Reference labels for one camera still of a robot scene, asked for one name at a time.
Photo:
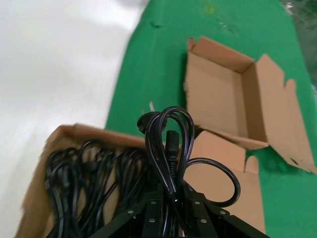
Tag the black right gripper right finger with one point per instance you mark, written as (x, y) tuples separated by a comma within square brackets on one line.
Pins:
[(205, 223)]

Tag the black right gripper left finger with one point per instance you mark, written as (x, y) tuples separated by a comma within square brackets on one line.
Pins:
[(143, 223)]

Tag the cardboard box with intact rim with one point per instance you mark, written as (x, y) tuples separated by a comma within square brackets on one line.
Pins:
[(215, 153)]

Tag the cardboard box with torn rim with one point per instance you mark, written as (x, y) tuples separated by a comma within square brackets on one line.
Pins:
[(223, 86)]

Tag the green table cloth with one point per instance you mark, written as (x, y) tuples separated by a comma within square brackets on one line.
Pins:
[(161, 62)]

